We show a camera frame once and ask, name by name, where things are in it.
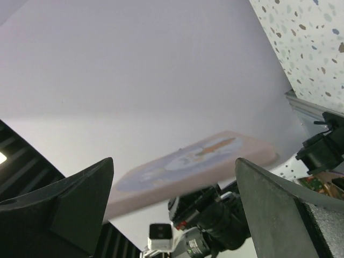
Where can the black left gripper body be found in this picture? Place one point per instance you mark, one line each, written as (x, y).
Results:
(217, 213)

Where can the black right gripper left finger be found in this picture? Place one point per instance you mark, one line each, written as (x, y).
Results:
(63, 219)

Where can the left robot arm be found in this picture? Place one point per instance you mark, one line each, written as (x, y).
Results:
(321, 152)

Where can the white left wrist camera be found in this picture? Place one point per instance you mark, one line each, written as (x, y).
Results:
(161, 237)

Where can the silver tin lid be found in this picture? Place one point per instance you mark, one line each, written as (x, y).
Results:
(188, 169)

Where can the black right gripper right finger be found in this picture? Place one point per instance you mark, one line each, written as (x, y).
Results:
(286, 219)

